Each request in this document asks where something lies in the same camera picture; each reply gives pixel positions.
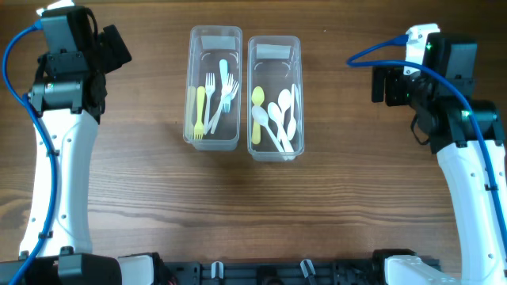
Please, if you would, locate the yellow plastic fork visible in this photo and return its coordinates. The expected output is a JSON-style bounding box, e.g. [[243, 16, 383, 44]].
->
[[193, 86, 206, 140]]

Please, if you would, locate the white spoon bowl up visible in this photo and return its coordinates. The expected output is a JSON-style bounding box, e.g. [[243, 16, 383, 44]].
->
[[278, 89, 292, 125]]

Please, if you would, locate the thick-handled white spoon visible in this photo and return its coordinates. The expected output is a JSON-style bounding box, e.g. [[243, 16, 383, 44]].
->
[[287, 84, 299, 141]]

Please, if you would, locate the clear plastic container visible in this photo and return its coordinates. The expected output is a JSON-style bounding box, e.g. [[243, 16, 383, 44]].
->
[[184, 25, 242, 151], [247, 36, 305, 161]]

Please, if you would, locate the white spoon bowl down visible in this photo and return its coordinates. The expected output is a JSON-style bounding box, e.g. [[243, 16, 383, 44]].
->
[[266, 102, 295, 162]]

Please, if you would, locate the yellow plastic spoon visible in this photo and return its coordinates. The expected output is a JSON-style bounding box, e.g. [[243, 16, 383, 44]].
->
[[251, 86, 265, 145]]

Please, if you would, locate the pale blue plastic fork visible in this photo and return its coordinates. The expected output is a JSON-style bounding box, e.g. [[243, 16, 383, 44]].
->
[[219, 59, 231, 112]]

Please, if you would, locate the thin white plastic fork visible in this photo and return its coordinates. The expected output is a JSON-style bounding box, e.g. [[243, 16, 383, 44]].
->
[[209, 81, 238, 131]]

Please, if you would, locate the thin-handled white spoon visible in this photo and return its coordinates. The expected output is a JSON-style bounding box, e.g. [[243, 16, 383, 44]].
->
[[252, 106, 288, 162]]

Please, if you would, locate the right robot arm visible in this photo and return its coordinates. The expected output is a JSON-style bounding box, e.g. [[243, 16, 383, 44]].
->
[[369, 24, 506, 284]]

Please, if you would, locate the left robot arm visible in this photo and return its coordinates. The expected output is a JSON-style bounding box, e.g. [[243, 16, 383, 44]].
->
[[1, 1, 170, 284]]

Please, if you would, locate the left blue cable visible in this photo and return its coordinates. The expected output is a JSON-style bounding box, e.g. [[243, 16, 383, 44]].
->
[[1, 21, 59, 285]]

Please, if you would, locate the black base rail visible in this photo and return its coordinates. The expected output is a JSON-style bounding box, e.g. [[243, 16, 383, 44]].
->
[[165, 259, 386, 285]]

